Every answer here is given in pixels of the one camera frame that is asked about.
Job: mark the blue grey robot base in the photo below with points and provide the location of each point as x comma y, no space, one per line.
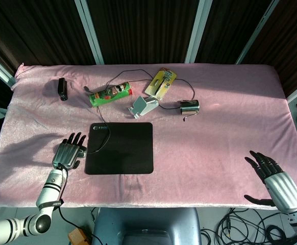
148,227

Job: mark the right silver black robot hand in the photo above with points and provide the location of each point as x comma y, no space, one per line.
281,185

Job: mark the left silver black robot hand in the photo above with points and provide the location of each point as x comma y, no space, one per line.
65,154

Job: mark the silver phone stand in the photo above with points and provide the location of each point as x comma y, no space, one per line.
144,106

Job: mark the pink table cloth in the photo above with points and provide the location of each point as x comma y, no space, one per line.
202,153

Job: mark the black stapler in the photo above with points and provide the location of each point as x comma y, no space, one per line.
62,88

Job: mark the green chips can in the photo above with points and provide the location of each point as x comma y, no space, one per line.
110,94

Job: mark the orange wooden block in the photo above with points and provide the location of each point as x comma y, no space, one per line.
77,237

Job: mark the black mouse pad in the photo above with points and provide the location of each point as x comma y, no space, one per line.
128,150

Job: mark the yellow razor blister pack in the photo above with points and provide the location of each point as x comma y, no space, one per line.
161,83

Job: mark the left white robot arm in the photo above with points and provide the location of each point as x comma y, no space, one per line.
49,186

